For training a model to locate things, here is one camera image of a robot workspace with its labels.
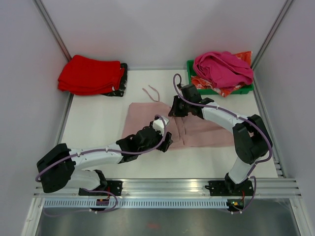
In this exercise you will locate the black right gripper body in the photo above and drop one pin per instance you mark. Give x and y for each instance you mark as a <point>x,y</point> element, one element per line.
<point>181,107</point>

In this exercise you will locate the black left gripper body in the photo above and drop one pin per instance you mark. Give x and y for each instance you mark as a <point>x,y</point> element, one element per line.
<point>156,141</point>

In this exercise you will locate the light pink trousers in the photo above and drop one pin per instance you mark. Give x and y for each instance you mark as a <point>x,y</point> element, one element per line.
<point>189,131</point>

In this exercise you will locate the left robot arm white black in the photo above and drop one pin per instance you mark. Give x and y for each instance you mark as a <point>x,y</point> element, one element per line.
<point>70,167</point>

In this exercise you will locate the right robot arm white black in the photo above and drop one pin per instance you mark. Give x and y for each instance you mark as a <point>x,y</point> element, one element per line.
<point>251,140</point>

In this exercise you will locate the magenta crumpled trousers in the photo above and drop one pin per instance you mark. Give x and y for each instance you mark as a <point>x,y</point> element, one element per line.
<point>223,69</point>

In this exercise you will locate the orange floral trousers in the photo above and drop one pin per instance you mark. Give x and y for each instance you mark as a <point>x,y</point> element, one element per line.
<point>224,92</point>

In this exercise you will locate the folded red trousers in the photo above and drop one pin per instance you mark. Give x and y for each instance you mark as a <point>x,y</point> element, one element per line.
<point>85,76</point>

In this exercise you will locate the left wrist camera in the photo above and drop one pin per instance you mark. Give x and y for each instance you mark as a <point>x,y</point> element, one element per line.
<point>160,124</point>

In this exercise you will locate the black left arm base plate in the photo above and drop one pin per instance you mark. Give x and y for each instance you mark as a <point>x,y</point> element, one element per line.
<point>113,186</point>

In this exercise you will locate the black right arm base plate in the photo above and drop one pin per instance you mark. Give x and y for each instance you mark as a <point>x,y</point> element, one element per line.
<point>222,188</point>

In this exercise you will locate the slotted grey cable duct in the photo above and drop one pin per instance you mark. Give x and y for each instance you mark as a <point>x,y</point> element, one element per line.
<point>136,203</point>

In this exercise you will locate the aluminium mounting rail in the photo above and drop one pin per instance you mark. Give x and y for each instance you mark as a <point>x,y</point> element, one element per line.
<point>266,188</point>

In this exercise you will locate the right aluminium frame post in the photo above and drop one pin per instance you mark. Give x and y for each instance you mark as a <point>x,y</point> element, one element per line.
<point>272,32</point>

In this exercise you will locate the aluminium frame post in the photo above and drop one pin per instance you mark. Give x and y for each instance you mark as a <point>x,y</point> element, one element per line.
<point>52,28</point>
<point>272,32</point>

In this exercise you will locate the left aluminium frame post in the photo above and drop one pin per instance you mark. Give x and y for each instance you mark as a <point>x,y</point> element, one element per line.
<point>52,28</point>

